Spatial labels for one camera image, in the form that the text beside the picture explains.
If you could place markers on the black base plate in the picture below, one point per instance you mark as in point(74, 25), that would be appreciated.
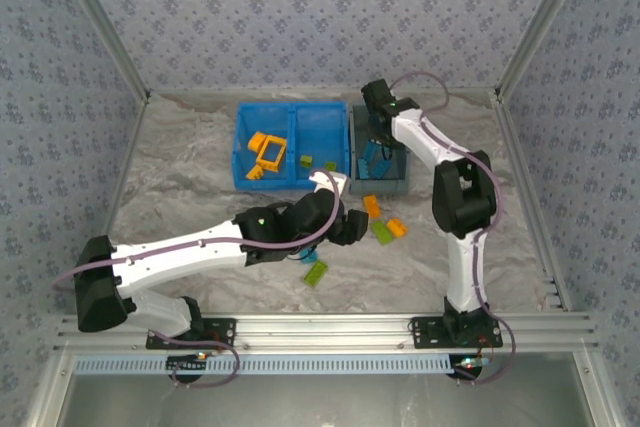
point(225, 329)
point(425, 332)

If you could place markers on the aluminium right frame post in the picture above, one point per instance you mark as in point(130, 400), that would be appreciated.
point(545, 22)

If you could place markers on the aluminium left frame post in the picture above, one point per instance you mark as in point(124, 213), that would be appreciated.
point(100, 22)

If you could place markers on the aluminium frame post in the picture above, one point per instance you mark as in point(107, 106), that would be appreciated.
point(100, 22)
point(545, 22)

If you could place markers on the aluminium right side rail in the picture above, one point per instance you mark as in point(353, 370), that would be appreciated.
point(530, 197)

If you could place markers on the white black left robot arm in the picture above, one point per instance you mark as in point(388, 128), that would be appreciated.
point(175, 252)

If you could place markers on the aluminium rear rail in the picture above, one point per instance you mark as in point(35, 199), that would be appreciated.
point(300, 92)

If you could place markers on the small green lego brick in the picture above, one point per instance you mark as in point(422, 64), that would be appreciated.
point(330, 166)
point(306, 162)

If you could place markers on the orange sloped lego brick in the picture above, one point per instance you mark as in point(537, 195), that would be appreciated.
point(255, 173)

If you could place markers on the grey plastic bin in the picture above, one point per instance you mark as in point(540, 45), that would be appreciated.
point(380, 188)

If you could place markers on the orange arch frame lego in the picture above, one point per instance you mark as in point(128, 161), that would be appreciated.
point(268, 164)

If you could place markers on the aluminium left side rail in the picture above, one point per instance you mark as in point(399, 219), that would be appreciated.
point(127, 162)

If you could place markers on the orange cube lego block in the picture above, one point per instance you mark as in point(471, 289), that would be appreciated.
point(257, 141)

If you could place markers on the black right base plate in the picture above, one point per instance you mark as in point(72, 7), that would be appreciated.
point(425, 332)

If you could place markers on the small blue lego brick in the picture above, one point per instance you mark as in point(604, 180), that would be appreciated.
point(311, 256)

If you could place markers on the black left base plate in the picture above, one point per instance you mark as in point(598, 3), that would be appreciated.
point(225, 329)

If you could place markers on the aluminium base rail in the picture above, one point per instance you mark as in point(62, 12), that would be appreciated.
point(320, 329)

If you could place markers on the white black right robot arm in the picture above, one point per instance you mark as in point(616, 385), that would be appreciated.
point(462, 267)

